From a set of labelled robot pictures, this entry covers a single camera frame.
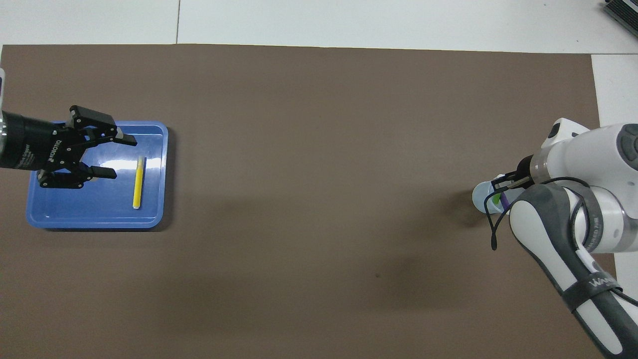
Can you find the blue plastic tray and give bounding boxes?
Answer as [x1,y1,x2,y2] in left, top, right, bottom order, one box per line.
[26,121,169,229]

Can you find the brown table mat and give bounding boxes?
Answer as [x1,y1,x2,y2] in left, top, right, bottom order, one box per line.
[0,44,628,359]

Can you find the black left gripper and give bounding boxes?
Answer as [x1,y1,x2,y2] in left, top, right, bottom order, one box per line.
[0,105,138,189]

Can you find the yellow pen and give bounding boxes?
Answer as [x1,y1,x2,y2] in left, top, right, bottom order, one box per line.
[132,156,147,210]

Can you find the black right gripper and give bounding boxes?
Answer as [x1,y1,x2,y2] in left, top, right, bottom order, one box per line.
[491,156,535,192]

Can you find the grey ribbed device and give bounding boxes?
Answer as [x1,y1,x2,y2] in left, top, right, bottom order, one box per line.
[602,0,638,30]

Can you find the clear plastic cup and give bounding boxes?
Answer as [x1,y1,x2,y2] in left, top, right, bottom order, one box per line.
[472,174,515,215]

